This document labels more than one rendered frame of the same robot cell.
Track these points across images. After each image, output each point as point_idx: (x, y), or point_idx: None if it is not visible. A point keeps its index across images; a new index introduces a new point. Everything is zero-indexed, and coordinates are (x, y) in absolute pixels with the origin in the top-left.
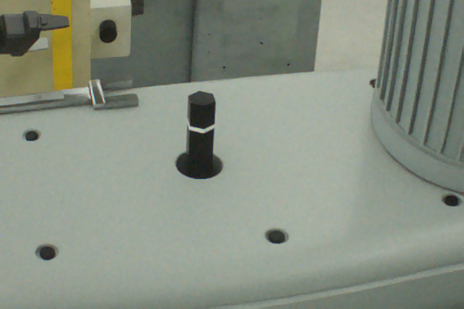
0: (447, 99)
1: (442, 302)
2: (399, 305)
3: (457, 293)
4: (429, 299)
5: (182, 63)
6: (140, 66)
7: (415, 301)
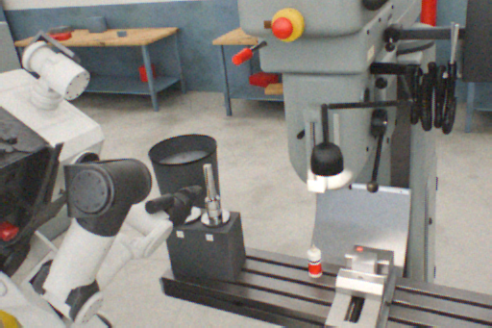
0: None
1: None
2: None
3: None
4: None
5: None
6: None
7: None
